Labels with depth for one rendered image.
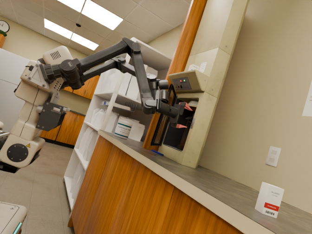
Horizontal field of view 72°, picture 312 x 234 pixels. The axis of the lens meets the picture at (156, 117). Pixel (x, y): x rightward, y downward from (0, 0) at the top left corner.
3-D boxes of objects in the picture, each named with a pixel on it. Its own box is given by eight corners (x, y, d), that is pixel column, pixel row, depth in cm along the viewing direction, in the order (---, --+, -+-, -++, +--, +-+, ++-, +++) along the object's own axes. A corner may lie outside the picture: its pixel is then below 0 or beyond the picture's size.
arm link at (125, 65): (118, 71, 174) (115, 58, 167) (124, 68, 177) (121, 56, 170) (152, 90, 148) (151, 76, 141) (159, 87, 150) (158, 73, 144)
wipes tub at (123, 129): (124, 138, 204) (129, 122, 205) (129, 140, 192) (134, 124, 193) (112, 133, 198) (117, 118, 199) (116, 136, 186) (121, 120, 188)
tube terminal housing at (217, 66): (183, 160, 169) (211, 69, 175) (211, 172, 140) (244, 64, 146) (157, 152, 157) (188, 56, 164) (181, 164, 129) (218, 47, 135)
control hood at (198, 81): (176, 93, 161) (180, 80, 162) (204, 91, 133) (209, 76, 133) (164, 87, 156) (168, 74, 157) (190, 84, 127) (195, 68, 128)
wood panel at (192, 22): (191, 161, 182) (238, 13, 194) (193, 162, 180) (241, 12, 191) (142, 147, 160) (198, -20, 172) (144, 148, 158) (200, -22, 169)
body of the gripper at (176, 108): (184, 105, 112) (172, 100, 109) (178, 123, 111) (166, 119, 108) (177, 105, 118) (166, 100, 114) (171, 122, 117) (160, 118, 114)
